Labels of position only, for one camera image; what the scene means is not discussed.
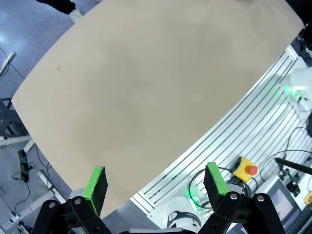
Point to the black camera mount rod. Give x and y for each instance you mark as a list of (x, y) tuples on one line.
[(292, 164)]

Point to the white power strip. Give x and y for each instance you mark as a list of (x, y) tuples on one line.
[(12, 220)]

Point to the white tubular table foot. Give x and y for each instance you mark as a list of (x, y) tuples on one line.
[(14, 141), (48, 185)]

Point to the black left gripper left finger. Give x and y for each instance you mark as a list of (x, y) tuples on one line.
[(92, 195)]

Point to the yellow emergency stop red button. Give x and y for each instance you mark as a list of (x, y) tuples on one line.
[(241, 170)]

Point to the aluminium slotted mounting plate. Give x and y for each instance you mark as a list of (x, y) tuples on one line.
[(219, 146)]

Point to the dark grey metal table frame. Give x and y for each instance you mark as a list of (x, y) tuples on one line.
[(9, 117)]

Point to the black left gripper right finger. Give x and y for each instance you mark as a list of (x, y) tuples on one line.
[(217, 192)]

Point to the small yellow device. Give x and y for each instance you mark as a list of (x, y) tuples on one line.
[(309, 198)]

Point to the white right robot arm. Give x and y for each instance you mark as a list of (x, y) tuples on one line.
[(302, 78)]

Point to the grey screen monitor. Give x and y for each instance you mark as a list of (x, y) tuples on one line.
[(282, 202)]

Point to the black keyboard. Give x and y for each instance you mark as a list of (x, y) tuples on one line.
[(303, 219)]

